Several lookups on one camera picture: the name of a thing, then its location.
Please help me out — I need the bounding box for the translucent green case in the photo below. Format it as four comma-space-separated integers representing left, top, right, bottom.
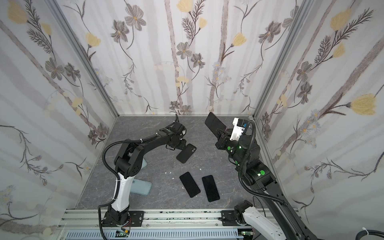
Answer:
131, 179, 152, 196
141, 159, 148, 169

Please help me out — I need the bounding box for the white perforated cable duct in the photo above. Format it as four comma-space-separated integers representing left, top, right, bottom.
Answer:
62, 229, 244, 240

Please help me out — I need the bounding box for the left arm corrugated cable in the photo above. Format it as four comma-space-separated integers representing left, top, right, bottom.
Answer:
97, 139, 145, 240

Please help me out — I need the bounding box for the lower translucent green case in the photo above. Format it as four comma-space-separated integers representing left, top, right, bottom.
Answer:
131, 179, 152, 196

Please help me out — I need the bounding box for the aluminium mounting rail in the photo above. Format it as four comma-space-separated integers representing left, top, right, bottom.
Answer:
58, 209, 245, 230

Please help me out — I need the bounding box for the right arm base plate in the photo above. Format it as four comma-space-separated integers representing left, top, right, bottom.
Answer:
220, 210, 240, 227

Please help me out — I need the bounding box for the black hose bottom corner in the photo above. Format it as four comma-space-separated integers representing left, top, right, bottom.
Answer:
355, 227, 384, 240

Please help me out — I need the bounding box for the black phone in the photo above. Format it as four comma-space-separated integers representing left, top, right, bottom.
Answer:
205, 112, 227, 138
202, 175, 220, 203
179, 172, 201, 198

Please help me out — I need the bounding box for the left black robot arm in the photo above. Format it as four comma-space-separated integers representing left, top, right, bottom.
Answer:
98, 121, 187, 226

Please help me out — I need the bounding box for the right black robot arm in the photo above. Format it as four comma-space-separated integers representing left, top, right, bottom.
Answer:
215, 130, 317, 240

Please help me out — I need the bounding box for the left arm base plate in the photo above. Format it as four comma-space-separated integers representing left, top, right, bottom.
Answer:
102, 211, 145, 227

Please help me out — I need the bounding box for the black phone case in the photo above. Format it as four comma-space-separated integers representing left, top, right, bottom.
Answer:
176, 144, 197, 164

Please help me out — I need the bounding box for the upper translucent green case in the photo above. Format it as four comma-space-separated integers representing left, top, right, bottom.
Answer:
141, 159, 148, 169

